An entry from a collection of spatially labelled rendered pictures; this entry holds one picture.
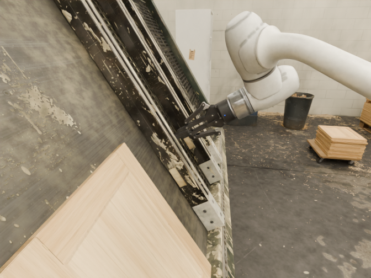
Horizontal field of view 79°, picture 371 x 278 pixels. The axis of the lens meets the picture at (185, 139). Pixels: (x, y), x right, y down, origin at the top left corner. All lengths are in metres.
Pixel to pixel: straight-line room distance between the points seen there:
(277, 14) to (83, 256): 5.48
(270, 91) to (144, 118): 0.39
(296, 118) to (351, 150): 1.42
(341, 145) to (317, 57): 3.07
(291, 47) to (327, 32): 5.28
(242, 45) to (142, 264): 0.55
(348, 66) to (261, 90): 0.22
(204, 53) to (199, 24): 0.46
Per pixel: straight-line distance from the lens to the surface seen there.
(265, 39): 0.62
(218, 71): 5.54
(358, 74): 0.58
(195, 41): 4.14
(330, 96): 6.10
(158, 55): 1.19
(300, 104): 4.70
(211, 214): 0.88
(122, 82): 0.73
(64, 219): 0.42
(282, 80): 0.72
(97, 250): 0.45
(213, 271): 0.82
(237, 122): 4.71
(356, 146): 3.70
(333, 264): 2.26
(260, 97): 0.71
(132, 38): 1.04
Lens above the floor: 1.55
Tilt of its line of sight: 23 degrees down
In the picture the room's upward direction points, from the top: straight up
